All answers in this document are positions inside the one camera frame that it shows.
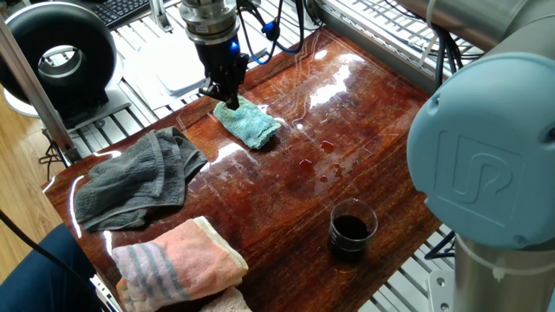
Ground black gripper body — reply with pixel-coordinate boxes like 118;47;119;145
194;36;251;88

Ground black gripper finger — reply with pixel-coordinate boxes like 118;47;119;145
199;77;233;109
225;73;250;110

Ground light teal fluffy cloth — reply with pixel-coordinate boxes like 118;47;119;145
212;94;282;151

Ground pale pink fluffy cloth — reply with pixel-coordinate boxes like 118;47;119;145
199;285;253;312

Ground white paper sheet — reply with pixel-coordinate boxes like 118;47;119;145
123;32;207;109

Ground spilled dark liquid drops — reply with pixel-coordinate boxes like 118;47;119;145
297;138;348;185

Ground black keyboard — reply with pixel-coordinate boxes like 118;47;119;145
82;0;151;29

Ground grey towel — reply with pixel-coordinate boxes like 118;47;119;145
74;126;209;232

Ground pink striped towel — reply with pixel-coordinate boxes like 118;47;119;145
111;215;250;312

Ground aluminium profile beam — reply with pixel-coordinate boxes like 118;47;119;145
0;16;82;164

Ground glass beaker with dark liquid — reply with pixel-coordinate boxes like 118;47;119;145
327;198;379;263

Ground person's leg blue trousers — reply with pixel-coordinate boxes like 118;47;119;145
0;223;103;312

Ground blue cable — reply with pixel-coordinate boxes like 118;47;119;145
237;8;304;66

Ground black ring lamp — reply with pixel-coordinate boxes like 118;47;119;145
0;2;131;131

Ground black cable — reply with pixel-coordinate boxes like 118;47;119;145
236;0;485;92

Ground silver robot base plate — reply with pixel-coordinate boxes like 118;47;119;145
427;270;456;312

